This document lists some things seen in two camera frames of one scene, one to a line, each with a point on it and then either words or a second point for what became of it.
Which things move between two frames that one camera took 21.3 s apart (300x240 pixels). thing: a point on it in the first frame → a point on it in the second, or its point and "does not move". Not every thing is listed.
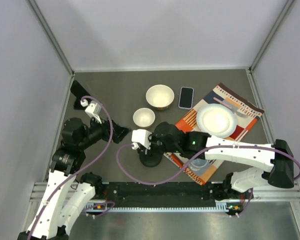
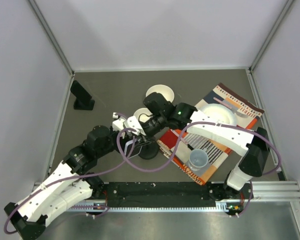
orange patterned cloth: (247, 115) does not move
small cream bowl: (144, 118) does not move
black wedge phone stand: (77, 104) does not move
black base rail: (125, 194) does not move
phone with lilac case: (186, 98) → (136, 150)
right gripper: (152, 137) → (145, 142)
